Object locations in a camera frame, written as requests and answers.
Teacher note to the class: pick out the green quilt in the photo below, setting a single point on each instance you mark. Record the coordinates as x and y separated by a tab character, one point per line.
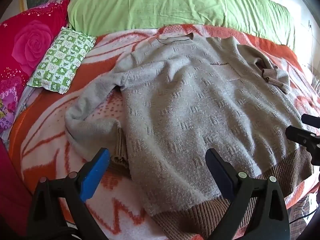
162	5

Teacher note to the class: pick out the grey knit sweater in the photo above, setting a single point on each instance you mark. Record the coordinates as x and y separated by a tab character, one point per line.
187	100

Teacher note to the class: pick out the green checkered pillow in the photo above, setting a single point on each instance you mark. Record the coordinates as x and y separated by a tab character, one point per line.
62	60

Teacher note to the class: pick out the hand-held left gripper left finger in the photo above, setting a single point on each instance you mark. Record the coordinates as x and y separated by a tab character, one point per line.
96	172

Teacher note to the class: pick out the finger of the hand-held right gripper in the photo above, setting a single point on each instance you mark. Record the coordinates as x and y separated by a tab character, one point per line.
303	137
311	119

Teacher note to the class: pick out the plaid cloth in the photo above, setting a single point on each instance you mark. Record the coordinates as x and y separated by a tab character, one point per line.
303	210

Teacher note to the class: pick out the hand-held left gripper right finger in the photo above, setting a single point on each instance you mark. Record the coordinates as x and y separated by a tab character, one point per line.
218	172

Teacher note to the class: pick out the dark red cloth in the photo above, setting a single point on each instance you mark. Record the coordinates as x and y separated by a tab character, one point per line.
12	192

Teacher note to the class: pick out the orange and white blanket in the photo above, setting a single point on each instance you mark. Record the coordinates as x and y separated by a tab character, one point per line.
50	142

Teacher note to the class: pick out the red rose pillow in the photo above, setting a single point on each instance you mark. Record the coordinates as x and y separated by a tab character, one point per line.
27	45

